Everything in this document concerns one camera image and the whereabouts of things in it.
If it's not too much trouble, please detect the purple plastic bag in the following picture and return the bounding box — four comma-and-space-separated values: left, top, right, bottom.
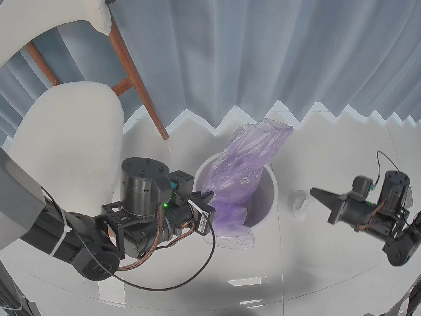
201, 119, 294, 250

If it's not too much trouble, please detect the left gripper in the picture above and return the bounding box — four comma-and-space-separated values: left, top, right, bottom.
165, 198, 216, 240

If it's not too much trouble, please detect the blue-grey curtain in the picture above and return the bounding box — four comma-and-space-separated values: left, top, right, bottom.
0, 0, 421, 147

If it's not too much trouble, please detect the white trash bin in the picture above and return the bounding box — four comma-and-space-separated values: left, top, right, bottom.
194, 153, 279, 228

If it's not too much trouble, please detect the black cable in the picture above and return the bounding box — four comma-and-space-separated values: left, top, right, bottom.
376, 151, 401, 177
41, 186, 217, 291

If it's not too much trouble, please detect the cream padded wooden chair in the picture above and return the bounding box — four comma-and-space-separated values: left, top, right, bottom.
0, 0, 170, 210

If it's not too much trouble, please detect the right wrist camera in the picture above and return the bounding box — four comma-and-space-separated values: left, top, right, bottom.
352, 176, 375, 200

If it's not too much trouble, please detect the crumpled white paper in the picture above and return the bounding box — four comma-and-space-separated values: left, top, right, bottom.
293, 190, 316, 222

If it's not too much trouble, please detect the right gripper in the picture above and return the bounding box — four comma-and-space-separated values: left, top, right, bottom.
327, 193, 374, 232

